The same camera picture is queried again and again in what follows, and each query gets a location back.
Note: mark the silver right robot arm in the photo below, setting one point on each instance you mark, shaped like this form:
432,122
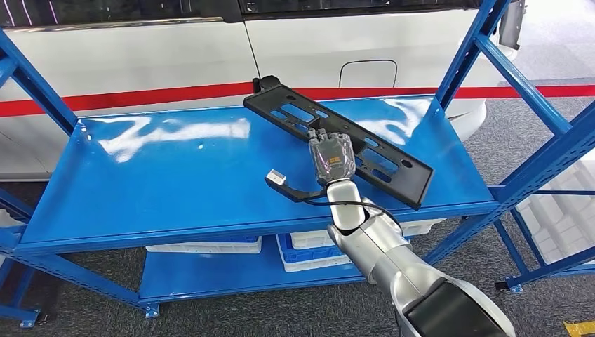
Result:
381,251

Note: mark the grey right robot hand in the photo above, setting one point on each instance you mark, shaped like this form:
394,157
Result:
332,158

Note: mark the black barrier post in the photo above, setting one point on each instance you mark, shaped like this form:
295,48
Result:
267,81

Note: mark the yellow floor tape square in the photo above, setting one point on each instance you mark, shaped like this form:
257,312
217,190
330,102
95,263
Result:
581,329

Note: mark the black plastic frame part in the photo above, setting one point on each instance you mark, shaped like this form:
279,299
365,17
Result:
409,186

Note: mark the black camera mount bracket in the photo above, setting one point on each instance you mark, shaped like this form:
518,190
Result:
297,194

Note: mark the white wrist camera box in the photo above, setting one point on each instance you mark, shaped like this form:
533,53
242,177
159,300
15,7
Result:
277,176

